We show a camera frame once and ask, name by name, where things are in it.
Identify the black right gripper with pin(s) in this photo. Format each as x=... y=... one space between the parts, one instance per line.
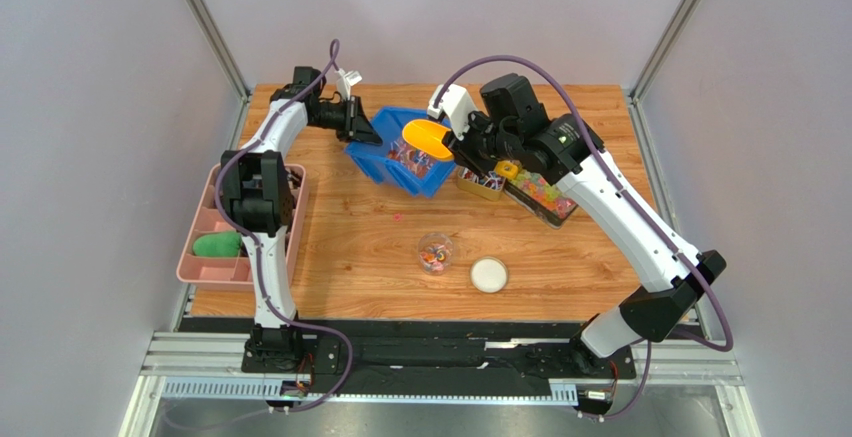
x=465 y=140

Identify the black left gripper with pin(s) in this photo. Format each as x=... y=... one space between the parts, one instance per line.
x=358 y=126

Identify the blue plastic candy bin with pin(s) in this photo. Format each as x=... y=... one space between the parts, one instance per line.
x=395 y=161

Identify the yellow plastic scoop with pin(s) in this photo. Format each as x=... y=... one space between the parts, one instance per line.
x=427 y=136

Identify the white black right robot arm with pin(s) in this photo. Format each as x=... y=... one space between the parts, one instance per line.
x=673 y=274

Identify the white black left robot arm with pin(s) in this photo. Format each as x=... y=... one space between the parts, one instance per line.
x=253 y=195

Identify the clear glass jar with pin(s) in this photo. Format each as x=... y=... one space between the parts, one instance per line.
x=435 y=253

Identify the white jar lid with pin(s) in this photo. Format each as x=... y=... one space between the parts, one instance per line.
x=489 y=275

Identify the green plush toy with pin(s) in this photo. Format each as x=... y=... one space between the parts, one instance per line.
x=226 y=244

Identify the pink compartment tray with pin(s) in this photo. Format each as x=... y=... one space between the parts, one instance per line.
x=235 y=274

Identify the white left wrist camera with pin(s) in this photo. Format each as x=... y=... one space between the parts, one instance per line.
x=346 y=80

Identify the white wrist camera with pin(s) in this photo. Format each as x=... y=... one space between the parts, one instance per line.
x=346 y=80
x=455 y=104

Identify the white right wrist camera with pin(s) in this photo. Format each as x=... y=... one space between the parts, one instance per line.
x=455 y=104

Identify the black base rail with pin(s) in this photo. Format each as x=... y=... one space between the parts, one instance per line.
x=437 y=358

